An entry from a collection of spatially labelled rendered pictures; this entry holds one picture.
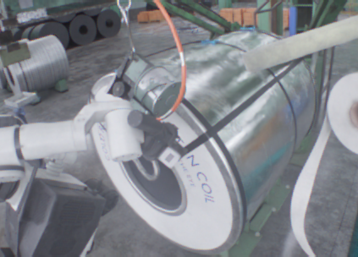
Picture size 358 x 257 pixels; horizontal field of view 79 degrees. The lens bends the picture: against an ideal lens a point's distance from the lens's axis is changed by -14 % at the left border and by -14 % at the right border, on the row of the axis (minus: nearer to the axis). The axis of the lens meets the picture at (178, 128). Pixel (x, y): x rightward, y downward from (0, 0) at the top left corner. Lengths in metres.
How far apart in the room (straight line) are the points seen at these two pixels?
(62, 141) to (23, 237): 0.47
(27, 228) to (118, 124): 0.50
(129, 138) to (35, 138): 0.18
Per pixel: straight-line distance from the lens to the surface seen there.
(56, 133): 0.51
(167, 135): 0.65
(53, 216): 0.77
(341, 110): 0.53
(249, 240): 2.01
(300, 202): 0.69
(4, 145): 0.53
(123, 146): 0.49
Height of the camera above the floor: 1.67
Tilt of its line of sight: 29 degrees down
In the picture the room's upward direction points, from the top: 8 degrees counter-clockwise
